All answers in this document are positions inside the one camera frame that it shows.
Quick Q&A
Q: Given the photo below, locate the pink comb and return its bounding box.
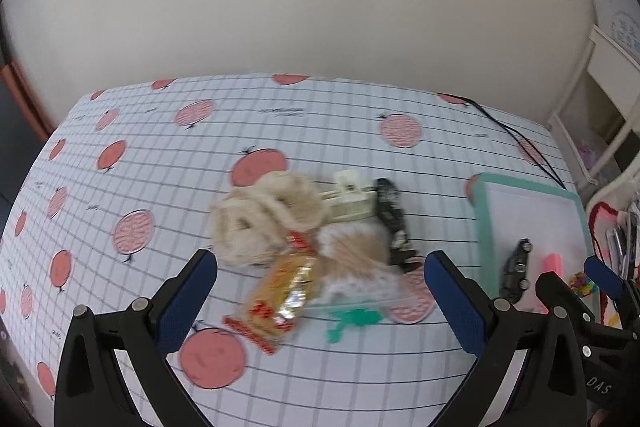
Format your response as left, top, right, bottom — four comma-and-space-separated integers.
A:
540, 253, 564, 279

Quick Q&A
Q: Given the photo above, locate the beige fluffy scrunchie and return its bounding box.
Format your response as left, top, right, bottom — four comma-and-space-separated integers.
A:
210, 188, 286, 267
248, 171, 329, 232

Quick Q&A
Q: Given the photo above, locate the clear bag with green print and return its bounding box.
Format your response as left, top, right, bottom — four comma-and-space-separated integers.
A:
310, 221, 419, 345

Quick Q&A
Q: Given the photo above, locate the cream plastic hair claw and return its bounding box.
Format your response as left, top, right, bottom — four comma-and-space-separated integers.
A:
321, 169, 376, 222

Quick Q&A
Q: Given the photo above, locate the pomegranate grid tablecloth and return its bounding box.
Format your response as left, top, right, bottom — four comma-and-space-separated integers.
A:
1, 74, 573, 426

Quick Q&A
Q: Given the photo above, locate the black toy car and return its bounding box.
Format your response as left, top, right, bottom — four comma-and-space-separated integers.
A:
499, 239, 533, 305

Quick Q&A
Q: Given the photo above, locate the yellow snack packet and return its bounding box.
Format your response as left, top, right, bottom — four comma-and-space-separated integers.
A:
222, 232, 322, 355

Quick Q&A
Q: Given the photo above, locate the white calendar sheet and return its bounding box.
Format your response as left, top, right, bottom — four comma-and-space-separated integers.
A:
593, 0, 640, 62

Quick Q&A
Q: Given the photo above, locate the pens bundle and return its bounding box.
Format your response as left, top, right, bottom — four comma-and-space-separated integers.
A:
605, 199, 639, 283

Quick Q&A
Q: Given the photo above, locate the white tray with green rim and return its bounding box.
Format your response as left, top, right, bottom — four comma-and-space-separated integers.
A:
466, 173, 594, 313

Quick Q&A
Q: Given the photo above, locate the black silver figurine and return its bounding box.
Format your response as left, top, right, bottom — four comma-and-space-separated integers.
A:
374, 178, 419, 273

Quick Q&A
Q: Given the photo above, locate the colourful candy bag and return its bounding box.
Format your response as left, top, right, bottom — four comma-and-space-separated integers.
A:
568, 271, 597, 298

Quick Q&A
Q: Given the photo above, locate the white desktop shelf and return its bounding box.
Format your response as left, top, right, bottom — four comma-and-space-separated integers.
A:
548, 26, 639, 200

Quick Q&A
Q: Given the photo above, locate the black cable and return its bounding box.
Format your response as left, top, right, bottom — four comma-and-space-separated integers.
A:
464, 98, 566, 189

